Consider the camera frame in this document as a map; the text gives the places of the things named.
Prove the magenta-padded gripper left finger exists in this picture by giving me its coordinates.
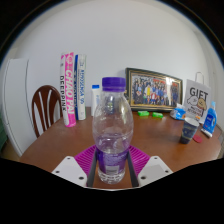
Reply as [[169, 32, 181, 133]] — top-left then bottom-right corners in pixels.
[[51, 144, 99, 188]]

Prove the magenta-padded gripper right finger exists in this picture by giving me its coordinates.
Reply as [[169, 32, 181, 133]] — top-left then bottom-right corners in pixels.
[[126, 144, 174, 188]]

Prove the clear purple-capped water bottle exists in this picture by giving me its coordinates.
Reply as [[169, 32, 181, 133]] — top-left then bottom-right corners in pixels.
[[91, 76, 135, 185]]

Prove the dark blue paper cup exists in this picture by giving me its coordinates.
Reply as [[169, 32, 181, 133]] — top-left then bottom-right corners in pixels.
[[179, 116, 200, 145]]

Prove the flat round red coaster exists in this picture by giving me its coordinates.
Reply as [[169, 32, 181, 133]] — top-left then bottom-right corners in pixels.
[[192, 134, 203, 144]]

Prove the blue tissue packet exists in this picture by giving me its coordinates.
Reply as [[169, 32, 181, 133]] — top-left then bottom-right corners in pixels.
[[169, 103, 187, 121]]

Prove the small white blue-capped bottle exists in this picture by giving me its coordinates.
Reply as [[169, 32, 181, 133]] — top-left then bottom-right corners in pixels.
[[91, 84, 102, 117]]

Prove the dark wooden chair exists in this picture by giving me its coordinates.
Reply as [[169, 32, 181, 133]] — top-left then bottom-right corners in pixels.
[[31, 84, 64, 139]]

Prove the blue liquid bottle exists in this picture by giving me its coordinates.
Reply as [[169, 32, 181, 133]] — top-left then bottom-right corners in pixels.
[[202, 101, 218, 135]]

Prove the white and blue cylindrical tube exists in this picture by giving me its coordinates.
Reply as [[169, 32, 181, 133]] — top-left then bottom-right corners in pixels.
[[73, 54, 88, 121]]

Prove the framed group photo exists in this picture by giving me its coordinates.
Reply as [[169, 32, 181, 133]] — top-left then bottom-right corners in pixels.
[[125, 67, 184, 112]]

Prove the white door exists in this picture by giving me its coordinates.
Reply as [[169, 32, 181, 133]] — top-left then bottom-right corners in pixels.
[[0, 58, 30, 158]]

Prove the white paper gift bag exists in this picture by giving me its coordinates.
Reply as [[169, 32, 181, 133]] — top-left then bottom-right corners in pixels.
[[182, 71, 212, 125]]

